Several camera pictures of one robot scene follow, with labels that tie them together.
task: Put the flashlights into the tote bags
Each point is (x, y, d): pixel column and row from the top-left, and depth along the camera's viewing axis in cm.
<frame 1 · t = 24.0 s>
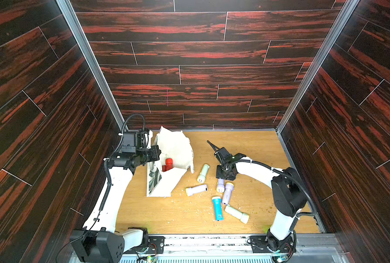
left hand: (161, 150, 77), fingers closed
right hand: (223, 174, 94), fingers open
white floral tote bag: (173, 144, 88), point 21 cm above the table
red flashlight right: (169, 163, 97), point 7 cm above the table
red flashlight left: (164, 167, 97), point 6 cm above the table
pale green flashlight middle: (201, 178, 94), point 4 cm above the table
lilac flashlight lower left: (190, 190, 92), point 2 cm above the table
lilac flashlight centre: (221, 186, 90), point 5 cm above the table
lilac flashlight right: (229, 188, 90), point 4 cm above the table
blue flashlight: (218, 208, 85), point 2 cm above the table
pale green flashlight bottom: (243, 217, 81), point 3 cm above the table

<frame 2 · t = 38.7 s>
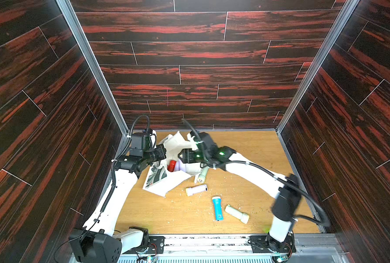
left hand: (167, 149, 77), fingers closed
right hand: (186, 152, 80), fingers open
white floral tote bag: (158, 179, 78), point 18 cm above the table
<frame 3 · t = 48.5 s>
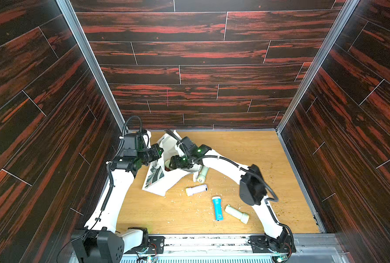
left hand: (164, 149, 78), fingers closed
right hand: (176, 162, 90), fingers open
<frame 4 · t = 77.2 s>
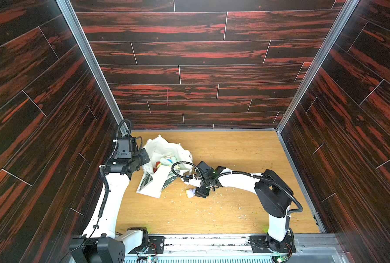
left hand: (145, 154, 79), fingers closed
right hand: (200, 185, 93), fingers open
white floral tote bag: (153, 151, 100), point 9 cm above the table
